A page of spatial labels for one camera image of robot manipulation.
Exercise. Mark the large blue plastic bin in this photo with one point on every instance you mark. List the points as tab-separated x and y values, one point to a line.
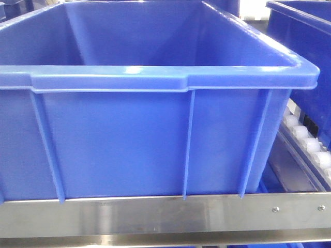
140	98

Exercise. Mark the white roller conveyor track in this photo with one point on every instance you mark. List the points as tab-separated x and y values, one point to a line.
308	155

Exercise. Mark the blue plastic bin middle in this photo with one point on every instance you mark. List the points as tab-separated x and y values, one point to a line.
304	27

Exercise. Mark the stainless steel shelf rail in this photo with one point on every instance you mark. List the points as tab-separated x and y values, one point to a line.
167	221

